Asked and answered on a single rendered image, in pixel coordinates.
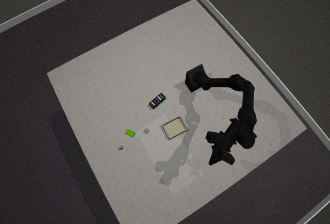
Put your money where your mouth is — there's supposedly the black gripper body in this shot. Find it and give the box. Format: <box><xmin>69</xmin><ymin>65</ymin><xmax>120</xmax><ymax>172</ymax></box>
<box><xmin>213</xmin><ymin>132</ymin><xmax>237</xmax><ymax>165</ymax></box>

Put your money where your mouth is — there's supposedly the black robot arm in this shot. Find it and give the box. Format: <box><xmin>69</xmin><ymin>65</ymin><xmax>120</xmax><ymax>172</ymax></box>
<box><xmin>192</xmin><ymin>70</ymin><xmax>257</xmax><ymax>149</ymax></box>

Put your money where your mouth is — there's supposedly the beige shallow rectangular tray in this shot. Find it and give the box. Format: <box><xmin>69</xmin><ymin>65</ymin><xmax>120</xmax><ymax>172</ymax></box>
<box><xmin>161</xmin><ymin>115</ymin><xmax>188</xmax><ymax>140</ymax></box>

